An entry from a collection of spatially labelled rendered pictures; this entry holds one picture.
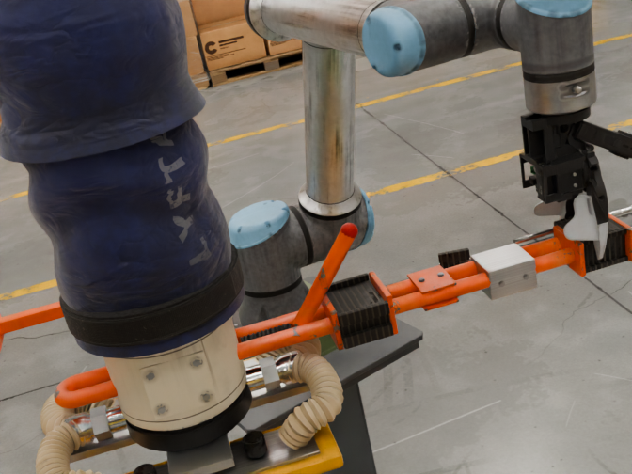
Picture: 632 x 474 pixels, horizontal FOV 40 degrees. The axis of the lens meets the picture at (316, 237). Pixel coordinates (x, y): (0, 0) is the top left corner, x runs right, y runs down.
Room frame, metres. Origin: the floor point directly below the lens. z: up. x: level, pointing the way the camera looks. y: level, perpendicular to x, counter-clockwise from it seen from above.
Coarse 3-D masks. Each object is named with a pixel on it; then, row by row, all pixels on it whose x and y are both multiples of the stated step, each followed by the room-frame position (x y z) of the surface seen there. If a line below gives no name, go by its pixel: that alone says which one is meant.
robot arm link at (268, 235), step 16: (256, 208) 1.90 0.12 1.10; (272, 208) 1.87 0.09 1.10; (288, 208) 1.86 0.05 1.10; (240, 224) 1.83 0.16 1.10; (256, 224) 1.80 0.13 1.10; (272, 224) 1.80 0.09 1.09; (288, 224) 1.83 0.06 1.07; (304, 224) 1.84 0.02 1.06; (240, 240) 1.81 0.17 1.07; (256, 240) 1.79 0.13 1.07; (272, 240) 1.79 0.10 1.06; (288, 240) 1.81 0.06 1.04; (304, 240) 1.82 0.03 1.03; (240, 256) 1.81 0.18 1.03; (256, 256) 1.79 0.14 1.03; (272, 256) 1.79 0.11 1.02; (288, 256) 1.80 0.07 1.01; (304, 256) 1.82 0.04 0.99; (256, 272) 1.79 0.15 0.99; (272, 272) 1.79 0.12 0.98; (288, 272) 1.80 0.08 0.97; (256, 288) 1.80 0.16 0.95; (272, 288) 1.79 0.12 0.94
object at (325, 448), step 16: (256, 432) 0.90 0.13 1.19; (272, 432) 0.93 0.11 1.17; (320, 432) 0.92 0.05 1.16; (240, 448) 0.91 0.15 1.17; (256, 448) 0.88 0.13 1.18; (272, 448) 0.90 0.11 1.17; (288, 448) 0.89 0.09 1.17; (304, 448) 0.88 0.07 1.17; (320, 448) 0.88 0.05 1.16; (336, 448) 0.88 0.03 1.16; (144, 464) 0.88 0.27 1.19; (160, 464) 0.92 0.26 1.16; (240, 464) 0.88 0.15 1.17; (256, 464) 0.87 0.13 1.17; (272, 464) 0.87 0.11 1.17; (288, 464) 0.87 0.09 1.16; (304, 464) 0.86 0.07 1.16; (320, 464) 0.86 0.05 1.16; (336, 464) 0.86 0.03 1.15
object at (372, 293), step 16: (336, 288) 1.05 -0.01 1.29; (352, 288) 1.05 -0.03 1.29; (368, 288) 1.04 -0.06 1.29; (384, 288) 1.01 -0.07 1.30; (336, 304) 1.01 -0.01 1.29; (352, 304) 1.00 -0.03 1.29; (368, 304) 0.99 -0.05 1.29; (384, 304) 0.97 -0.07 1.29; (336, 320) 0.97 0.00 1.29; (352, 320) 0.97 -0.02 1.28; (368, 320) 0.98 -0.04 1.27; (384, 320) 0.98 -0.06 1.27; (336, 336) 0.97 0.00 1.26; (352, 336) 0.96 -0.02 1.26; (368, 336) 0.97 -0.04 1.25; (384, 336) 0.97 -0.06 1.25
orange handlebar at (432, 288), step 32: (544, 256) 1.04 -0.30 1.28; (416, 288) 1.04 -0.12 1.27; (448, 288) 1.01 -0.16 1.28; (480, 288) 1.01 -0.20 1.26; (0, 320) 1.19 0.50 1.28; (32, 320) 1.19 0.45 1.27; (288, 320) 1.01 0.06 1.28; (320, 320) 0.99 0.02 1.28; (256, 352) 0.96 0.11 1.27; (64, 384) 0.96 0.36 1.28; (96, 384) 0.97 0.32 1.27
